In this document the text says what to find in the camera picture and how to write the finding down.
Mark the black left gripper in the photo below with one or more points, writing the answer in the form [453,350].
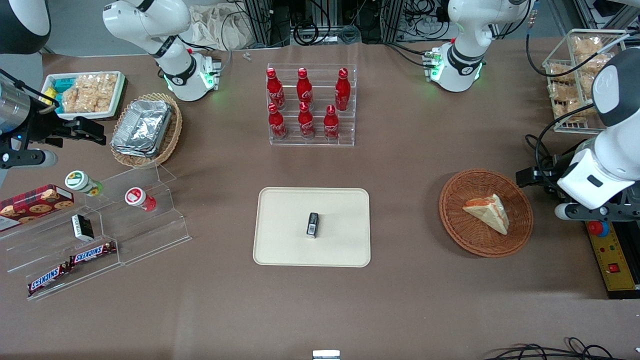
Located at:
[547,174]

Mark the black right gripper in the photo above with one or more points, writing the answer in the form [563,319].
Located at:
[41,128]

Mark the triangular sandwich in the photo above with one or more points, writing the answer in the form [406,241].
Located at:
[489,212]

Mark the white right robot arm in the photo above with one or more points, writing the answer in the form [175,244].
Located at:
[150,20]

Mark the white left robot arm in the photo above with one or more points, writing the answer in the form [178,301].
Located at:
[467,50]

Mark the white rectangular snack tray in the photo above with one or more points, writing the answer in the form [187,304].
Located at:
[117,107]

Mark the round brown wicker basket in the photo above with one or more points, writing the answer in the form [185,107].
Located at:
[465,235]

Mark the oval light wicker basket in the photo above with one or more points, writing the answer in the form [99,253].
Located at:
[172,135]

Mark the beige plastic tray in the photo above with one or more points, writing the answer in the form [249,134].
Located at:
[285,225]

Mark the clear-wrapped rice cracker pack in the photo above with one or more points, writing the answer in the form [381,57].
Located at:
[587,46]
[564,91]
[587,82]
[577,107]
[77,101]
[592,62]
[106,102]
[561,72]
[97,82]

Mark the green cup with sunflower lid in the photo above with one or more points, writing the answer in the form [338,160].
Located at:
[82,183]

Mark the yellow snack pack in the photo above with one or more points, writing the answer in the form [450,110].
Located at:
[48,96]

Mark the stacked aluminium foil trays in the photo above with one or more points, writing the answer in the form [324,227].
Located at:
[142,127]

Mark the teal snack box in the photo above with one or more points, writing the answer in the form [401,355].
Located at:
[62,84]

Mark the red cup with white lid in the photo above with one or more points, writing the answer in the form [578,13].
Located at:
[140,198]

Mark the red cookie box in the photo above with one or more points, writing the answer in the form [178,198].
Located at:
[35,205]

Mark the small black and white box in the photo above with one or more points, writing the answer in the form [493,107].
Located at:
[82,227]

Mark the clear acrylic stepped display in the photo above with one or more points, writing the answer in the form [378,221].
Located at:
[145,235]

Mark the yellow emergency stop panel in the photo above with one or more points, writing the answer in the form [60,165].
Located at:
[620,255]

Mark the Snickers chocolate bar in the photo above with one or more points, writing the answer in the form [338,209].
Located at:
[92,253]
[47,280]

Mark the black countertop appliance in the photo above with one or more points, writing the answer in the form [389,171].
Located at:
[622,294]

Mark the beige cloth bag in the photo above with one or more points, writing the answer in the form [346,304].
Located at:
[220,27]

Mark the red cola bottle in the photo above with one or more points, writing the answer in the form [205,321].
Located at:
[276,124]
[304,90]
[331,125]
[342,92]
[306,122]
[275,90]

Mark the clear acrylic bottle rack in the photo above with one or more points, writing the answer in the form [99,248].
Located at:
[320,142]

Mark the small silver white object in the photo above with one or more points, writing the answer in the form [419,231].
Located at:
[326,355]

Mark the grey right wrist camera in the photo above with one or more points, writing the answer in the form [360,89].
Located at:
[30,159]

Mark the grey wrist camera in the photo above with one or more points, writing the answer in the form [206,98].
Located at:
[595,212]
[30,159]

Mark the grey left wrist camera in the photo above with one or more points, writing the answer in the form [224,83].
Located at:
[595,212]

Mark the aluminium profile frame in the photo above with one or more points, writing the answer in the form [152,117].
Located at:
[260,22]

